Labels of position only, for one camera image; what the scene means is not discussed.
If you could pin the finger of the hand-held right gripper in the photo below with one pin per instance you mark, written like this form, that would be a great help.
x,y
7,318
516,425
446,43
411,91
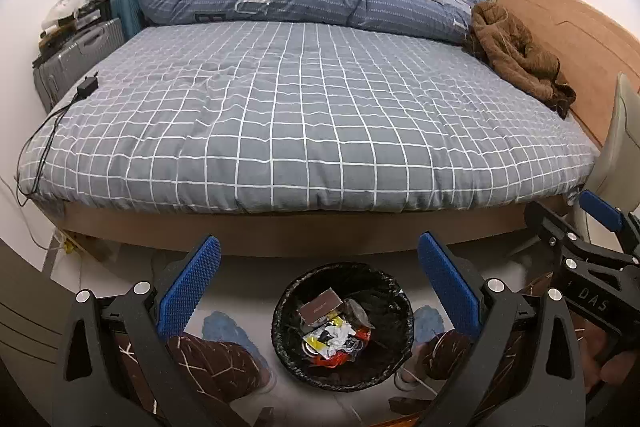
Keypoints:
x,y
600,207
555,227

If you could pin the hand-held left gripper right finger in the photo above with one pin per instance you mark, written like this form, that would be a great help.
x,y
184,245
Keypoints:
x,y
450,287

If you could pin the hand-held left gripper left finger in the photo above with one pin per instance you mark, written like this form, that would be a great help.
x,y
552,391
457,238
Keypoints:
x,y
190,287

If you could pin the bin with black liner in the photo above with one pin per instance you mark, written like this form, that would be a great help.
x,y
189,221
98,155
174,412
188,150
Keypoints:
x,y
390,302

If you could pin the red plastic bag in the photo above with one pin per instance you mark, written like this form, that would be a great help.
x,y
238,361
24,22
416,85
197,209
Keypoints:
x,y
340,358

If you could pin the brown box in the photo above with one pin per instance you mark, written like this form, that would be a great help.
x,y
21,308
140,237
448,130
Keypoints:
x,y
320,307

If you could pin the yellow snack packet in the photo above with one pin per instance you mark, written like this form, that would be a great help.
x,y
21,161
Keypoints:
x,y
320,339

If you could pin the person's right hand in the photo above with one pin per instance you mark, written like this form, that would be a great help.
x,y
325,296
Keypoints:
x,y
620,369

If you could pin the blue slipper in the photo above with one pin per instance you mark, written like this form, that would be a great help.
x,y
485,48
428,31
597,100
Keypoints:
x,y
225,331
429,319

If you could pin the white chair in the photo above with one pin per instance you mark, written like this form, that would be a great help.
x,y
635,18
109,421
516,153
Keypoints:
x,y
620,142

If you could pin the dark grey cabinet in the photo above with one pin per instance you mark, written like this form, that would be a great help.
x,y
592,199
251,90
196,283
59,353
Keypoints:
x,y
25,317

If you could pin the wooden headboard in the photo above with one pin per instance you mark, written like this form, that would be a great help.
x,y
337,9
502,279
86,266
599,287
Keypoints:
x,y
575,37

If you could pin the brown jacket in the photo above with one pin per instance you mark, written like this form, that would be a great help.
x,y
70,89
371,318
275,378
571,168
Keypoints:
x,y
515,52

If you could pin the grey checked bed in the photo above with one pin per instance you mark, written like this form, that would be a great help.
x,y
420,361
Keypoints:
x,y
325,117

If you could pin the grey suitcase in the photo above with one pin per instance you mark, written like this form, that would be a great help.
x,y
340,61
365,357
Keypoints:
x,y
75,57

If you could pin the teal storage box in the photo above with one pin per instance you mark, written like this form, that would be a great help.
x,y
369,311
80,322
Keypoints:
x,y
125,12

